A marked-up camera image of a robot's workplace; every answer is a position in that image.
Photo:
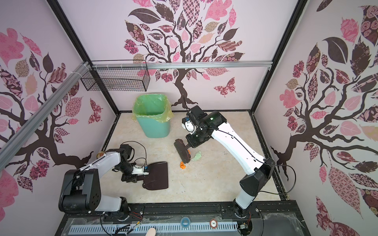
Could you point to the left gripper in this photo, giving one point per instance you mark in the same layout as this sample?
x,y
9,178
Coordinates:
x,y
129,178

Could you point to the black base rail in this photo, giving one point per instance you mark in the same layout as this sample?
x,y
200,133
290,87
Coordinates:
x,y
264,218

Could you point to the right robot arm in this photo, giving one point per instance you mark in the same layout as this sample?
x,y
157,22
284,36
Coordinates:
x,y
258,169

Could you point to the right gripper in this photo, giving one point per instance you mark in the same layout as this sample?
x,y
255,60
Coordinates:
x,y
192,143

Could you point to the aluminium frame bar back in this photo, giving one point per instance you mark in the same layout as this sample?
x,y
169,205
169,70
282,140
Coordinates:
x,y
238,64

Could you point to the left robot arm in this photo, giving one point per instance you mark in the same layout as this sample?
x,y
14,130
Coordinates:
x,y
81,190

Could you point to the orange paper scrap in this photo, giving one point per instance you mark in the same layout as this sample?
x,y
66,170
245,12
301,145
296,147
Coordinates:
x,y
183,165

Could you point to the aluminium frame bar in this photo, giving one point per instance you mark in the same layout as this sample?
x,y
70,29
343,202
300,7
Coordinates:
x,y
238,64
10,149

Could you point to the aluminium frame bar left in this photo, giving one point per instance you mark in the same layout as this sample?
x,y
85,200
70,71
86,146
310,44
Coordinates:
x,y
10,149

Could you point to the green drink can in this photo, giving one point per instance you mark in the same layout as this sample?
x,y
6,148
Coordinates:
x,y
100,154

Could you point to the black wire basket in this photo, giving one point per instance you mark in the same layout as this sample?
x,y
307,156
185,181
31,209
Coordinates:
x,y
117,75

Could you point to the dark brown hand brush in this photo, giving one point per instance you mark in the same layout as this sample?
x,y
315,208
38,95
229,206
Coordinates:
x,y
183,150

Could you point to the green trash bin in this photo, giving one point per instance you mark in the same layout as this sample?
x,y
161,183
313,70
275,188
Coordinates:
x,y
154,129

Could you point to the light green bin liner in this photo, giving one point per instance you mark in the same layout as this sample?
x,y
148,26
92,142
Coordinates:
x,y
154,106

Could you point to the dark brown dustpan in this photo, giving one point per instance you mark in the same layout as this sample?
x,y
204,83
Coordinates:
x,y
157,179

